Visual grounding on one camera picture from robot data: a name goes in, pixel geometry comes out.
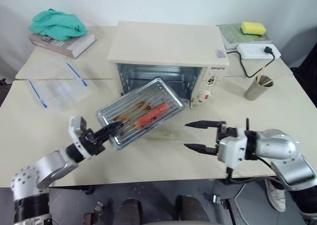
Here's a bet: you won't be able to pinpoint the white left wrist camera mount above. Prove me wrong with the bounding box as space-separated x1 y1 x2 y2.
68 115 91 159

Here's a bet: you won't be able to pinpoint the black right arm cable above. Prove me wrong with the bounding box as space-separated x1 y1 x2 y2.
225 157 279 185

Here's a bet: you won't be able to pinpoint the green crumpled cloth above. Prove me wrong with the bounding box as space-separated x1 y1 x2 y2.
27 8 88 41

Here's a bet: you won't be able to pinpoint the yellow sponge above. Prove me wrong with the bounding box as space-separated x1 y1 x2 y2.
240 21 267 36

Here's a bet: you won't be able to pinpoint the cream toaster oven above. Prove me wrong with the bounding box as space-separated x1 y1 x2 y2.
107 21 230 110

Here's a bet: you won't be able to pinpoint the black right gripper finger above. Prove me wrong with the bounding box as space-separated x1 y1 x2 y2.
184 120 219 131
183 143 219 156

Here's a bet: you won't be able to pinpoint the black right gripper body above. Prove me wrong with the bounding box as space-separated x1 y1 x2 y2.
214 121 238 146

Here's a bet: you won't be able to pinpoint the wooden sticks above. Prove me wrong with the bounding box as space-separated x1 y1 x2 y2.
257 65 293 88

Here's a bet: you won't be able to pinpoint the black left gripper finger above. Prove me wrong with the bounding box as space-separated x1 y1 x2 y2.
100 124 127 144
96 121 124 137

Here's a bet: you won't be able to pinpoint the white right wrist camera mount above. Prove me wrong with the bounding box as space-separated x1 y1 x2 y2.
217 126 249 170

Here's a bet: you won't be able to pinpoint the black plug with cable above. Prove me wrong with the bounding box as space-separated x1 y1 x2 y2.
226 45 276 79

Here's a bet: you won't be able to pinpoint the green covered book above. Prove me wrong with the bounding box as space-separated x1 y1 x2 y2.
216 23 273 50

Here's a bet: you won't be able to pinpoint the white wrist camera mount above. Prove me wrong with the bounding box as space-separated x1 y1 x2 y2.
68 115 91 159
217 126 249 170

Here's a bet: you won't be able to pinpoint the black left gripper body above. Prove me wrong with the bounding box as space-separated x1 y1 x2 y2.
79 127 106 157

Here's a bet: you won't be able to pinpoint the clear plastic container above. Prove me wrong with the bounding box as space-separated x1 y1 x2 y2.
27 56 91 111

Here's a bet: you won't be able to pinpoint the thick grey book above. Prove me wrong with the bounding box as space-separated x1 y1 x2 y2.
27 30 97 60

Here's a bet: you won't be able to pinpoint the white shoe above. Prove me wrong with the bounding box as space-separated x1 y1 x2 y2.
264 178 287 213

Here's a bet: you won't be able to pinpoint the silver ribbed baking tray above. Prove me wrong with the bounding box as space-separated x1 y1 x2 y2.
96 77 187 152

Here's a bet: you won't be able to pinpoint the white power strip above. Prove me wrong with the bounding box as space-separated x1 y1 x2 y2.
236 43 282 60

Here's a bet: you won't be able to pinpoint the red sausage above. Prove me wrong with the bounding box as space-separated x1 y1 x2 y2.
136 103 170 127

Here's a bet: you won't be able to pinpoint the blue container clip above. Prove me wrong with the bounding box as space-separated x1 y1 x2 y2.
28 79 49 110
66 62 89 87

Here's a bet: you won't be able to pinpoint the beige paper cup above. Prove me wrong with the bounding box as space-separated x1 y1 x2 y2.
243 74 274 102

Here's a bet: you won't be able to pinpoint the dark rounded shape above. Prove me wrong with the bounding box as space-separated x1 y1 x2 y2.
175 195 209 225
115 197 144 225

